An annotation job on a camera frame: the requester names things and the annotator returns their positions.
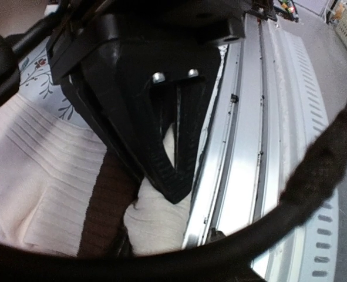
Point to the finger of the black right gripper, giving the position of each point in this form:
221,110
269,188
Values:
100,80
166,88

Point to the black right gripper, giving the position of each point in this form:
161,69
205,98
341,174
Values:
87,24

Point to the cream brown striped sock pair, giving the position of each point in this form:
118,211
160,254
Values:
62,192

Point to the floral patterned table mat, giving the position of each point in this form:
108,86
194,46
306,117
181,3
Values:
37,86

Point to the aluminium front rail frame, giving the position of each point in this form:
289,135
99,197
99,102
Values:
266,109

